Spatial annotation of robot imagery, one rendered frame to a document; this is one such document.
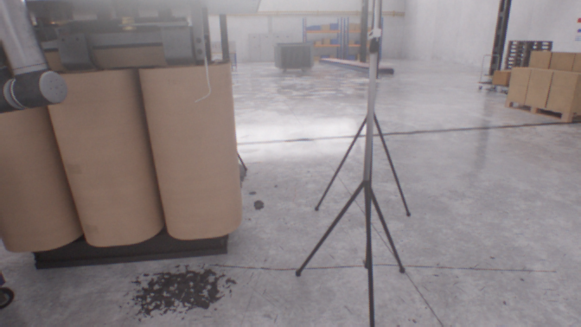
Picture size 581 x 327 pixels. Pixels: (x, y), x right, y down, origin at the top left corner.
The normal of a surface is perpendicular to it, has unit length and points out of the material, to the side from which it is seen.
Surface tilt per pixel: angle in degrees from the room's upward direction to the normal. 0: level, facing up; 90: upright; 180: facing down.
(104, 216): 90
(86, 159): 90
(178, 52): 90
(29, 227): 90
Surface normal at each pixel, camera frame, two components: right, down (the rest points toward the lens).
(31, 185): 0.47, 0.28
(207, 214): 0.15, 0.32
